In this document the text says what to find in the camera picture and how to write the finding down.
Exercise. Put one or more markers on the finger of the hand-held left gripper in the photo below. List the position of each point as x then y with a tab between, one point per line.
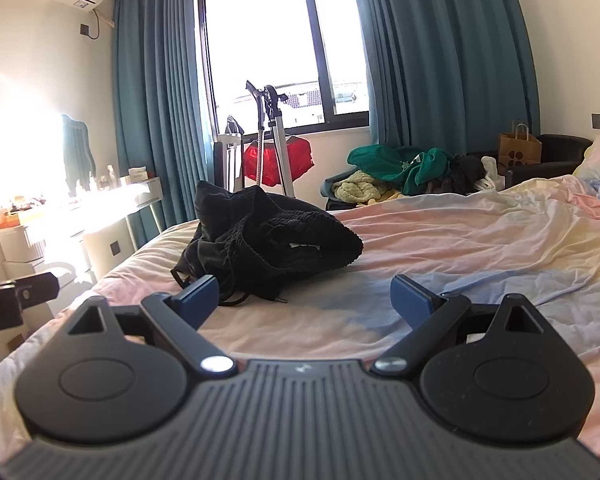
40	289

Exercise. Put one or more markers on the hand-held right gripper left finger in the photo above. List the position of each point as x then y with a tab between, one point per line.
201	296

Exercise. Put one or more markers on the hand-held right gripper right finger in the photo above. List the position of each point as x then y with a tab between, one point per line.
409	300

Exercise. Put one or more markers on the black knitted sweater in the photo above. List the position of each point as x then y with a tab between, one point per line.
290	230

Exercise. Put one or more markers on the black clothes pile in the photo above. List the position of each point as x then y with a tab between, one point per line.
465	172

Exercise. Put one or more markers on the white storage boxes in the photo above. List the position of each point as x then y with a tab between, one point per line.
20	246

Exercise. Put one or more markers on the pastel duvet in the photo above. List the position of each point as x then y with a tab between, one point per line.
455	240

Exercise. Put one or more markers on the white dressing table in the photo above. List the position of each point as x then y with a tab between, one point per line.
105	237

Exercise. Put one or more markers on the yellow knitted cloth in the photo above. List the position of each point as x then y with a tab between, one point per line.
355	187

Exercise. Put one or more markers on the white box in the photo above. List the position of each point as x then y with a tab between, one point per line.
140	182

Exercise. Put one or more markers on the clear bottle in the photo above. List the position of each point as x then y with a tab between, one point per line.
112	179

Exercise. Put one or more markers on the green garment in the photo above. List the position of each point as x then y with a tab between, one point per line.
390	165

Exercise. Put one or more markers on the white railed rack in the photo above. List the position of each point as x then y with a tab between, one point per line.
228	160

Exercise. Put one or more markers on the white cloth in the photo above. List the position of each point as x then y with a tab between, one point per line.
487	169

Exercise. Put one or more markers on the red cloth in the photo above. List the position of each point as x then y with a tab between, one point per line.
300	157

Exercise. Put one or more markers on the brown paper bag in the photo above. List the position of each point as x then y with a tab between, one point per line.
520	150

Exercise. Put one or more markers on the black sofa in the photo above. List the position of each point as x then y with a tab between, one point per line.
560	152

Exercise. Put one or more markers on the teal curtain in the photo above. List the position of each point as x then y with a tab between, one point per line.
455	60
155	85

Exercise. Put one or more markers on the black framed window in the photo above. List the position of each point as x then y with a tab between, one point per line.
260	35

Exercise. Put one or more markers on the black wall switch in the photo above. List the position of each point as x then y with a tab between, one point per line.
85	29

